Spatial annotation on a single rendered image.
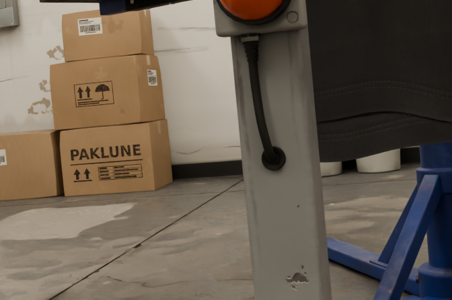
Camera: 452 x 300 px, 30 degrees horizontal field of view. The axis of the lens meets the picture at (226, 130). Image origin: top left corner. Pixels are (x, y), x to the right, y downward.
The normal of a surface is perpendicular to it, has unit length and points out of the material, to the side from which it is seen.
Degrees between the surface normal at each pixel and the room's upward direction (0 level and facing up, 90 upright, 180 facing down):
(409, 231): 43
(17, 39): 90
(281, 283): 89
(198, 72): 90
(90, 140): 89
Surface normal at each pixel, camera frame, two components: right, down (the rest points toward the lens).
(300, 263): -0.25, 0.15
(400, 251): -0.53, -0.66
